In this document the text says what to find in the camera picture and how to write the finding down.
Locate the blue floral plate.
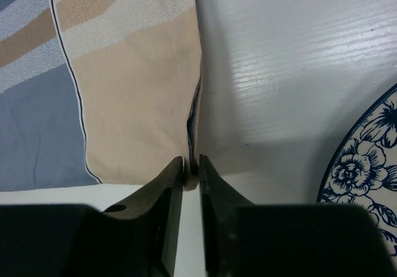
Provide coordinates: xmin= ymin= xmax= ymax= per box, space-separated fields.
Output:
xmin=316 ymin=86 xmax=396 ymax=260

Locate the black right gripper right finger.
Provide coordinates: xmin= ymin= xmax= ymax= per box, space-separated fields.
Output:
xmin=198 ymin=155 xmax=391 ymax=276

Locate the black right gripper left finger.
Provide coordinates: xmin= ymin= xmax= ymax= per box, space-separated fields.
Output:
xmin=1 ymin=157 xmax=183 ymax=276

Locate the blue beige plaid cloth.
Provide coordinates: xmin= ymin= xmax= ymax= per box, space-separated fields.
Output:
xmin=1 ymin=0 xmax=202 ymax=191

